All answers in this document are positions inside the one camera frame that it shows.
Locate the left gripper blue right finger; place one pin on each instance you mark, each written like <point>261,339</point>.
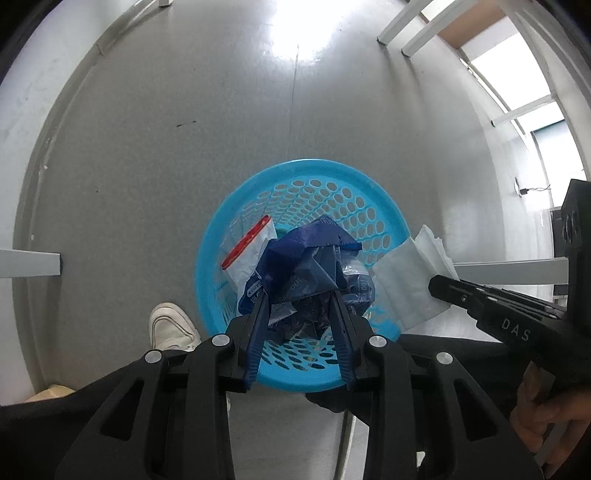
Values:
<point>339,320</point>

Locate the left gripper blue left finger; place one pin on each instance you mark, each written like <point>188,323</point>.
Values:
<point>258,324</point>

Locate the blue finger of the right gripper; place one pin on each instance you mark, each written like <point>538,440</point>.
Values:
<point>475,299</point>

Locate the white red-edged zip bag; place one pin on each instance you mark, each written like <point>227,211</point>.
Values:
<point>242,259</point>

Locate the white tissue paper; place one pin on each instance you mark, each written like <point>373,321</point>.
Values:
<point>403,275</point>

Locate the dark blue bag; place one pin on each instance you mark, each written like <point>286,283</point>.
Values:
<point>299,270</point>

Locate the white sneaker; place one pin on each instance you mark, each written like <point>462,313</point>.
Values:
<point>170,328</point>

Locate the person's black trouser legs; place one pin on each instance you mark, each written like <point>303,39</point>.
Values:
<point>430,408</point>

